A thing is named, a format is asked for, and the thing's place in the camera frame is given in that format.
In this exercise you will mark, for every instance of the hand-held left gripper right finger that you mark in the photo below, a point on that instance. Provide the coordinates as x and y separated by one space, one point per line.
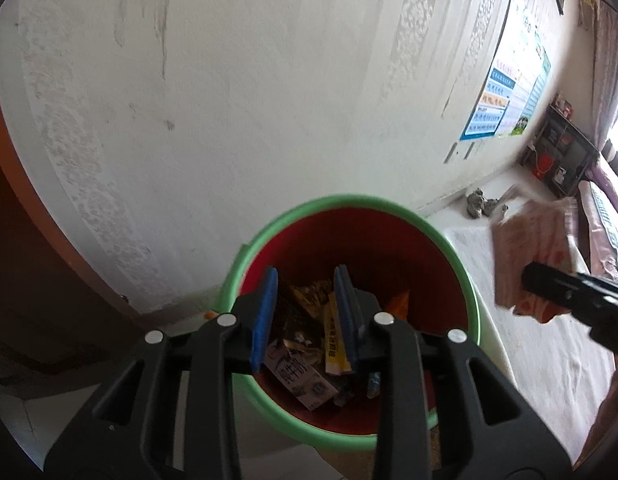
345 320

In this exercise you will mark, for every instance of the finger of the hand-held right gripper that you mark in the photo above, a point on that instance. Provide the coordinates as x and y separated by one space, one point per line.
574 292

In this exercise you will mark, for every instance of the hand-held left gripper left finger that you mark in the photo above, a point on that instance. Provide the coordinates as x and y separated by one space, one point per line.
264 320

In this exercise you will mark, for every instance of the yellow torn package box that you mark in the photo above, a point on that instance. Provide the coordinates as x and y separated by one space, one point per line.
334 340

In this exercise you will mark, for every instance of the white blue milk carton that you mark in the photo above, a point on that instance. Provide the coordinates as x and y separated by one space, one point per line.
299 375

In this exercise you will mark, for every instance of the pale pink snack bag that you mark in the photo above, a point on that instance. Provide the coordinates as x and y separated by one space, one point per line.
529 235

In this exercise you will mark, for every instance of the green red trash bin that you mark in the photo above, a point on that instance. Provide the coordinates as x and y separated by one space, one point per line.
379 240

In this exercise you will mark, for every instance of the orange snack wrapper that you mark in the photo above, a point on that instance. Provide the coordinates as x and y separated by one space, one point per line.
399 304

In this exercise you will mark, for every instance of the pink bed sheet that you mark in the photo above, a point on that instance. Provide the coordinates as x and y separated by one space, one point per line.
584 220

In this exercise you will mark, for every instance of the white table cloth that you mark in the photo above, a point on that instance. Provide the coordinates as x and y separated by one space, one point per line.
544 360

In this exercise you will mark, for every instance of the purple pillow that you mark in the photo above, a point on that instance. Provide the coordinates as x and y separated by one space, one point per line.
611 182

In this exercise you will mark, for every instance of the red bucket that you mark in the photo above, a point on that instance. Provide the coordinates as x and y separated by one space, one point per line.
544 166

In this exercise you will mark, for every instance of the dark metal shelf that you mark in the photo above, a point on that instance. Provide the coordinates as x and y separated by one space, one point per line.
569 150

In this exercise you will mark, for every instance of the pink patterned curtain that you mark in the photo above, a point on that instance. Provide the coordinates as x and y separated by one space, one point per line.
611 65

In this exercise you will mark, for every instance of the white wall socket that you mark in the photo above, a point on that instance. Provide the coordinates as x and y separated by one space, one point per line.
468 150

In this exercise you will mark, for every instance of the white wall switch plate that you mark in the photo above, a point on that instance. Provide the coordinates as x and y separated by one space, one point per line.
450 152

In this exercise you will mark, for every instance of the green blue wall poster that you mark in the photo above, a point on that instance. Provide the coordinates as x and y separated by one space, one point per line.
531 105

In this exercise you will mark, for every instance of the blue letter wall poster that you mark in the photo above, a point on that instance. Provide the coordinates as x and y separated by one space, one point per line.
494 105

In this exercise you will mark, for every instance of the white pink wall poster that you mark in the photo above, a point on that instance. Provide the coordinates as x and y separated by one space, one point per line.
526 85

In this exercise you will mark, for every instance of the brown wooden door frame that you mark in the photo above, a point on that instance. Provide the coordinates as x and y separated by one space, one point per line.
49 220

